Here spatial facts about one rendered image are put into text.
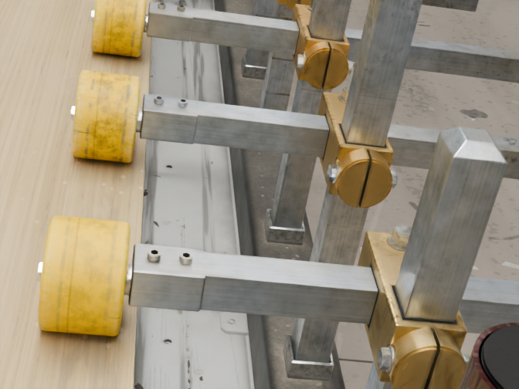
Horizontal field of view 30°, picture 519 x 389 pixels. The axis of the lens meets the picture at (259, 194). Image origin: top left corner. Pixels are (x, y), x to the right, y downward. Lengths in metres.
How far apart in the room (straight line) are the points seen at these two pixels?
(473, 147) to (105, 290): 0.25
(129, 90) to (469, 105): 2.82
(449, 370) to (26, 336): 0.29
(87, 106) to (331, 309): 0.30
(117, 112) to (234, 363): 0.39
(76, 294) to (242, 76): 1.03
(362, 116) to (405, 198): 2.02
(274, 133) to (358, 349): 1.37
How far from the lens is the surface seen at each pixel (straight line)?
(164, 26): 1.11
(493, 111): 3.62
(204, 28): 1.12
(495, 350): 0.38
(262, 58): 1.63
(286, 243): 1.20
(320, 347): 0.99
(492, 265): 2.67
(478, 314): 0.72
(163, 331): 1.16
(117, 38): 1.10
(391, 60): 0.83
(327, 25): 1.08
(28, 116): 0.98
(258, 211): 1.26
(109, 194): 0.86
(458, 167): 0.60
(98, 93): 0.87
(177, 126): 0.88
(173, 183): 1.45
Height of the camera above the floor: 1.34
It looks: 30 degrees down
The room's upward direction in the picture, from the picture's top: 11 degrees clockwise
